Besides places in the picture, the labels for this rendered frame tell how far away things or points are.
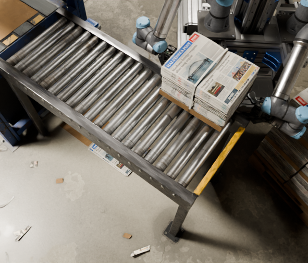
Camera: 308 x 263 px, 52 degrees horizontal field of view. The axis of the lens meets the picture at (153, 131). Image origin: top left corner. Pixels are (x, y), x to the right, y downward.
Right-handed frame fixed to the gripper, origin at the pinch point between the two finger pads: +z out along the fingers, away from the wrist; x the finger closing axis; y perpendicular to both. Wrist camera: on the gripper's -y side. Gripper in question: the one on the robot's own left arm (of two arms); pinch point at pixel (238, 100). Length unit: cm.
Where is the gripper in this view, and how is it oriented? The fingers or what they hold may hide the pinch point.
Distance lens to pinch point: 175.2
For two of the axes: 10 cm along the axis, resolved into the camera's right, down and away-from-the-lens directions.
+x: -6.0, 7.0, -3.9
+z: -8.0, -5.4, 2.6
